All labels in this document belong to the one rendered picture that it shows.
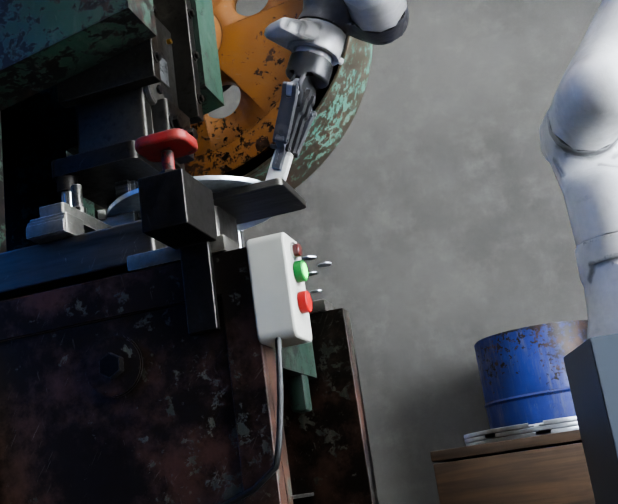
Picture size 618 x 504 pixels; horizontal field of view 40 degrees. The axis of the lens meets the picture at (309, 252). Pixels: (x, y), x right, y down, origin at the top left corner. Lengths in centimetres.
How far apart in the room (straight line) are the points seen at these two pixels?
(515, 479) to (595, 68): 71
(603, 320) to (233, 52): 108
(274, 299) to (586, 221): 46
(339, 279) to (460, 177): 89
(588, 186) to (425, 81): 385
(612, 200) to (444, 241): 352
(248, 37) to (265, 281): 99
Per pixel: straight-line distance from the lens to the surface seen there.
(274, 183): 130
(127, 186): 146
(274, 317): 103
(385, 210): 482
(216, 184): 130
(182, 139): 105
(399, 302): 468
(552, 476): 154
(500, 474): 154
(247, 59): 192
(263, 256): 105
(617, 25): 133
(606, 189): 123
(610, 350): 113
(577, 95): 121
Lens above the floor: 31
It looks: 16 degrees up
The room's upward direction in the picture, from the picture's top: 8 degrees counter-clockwise
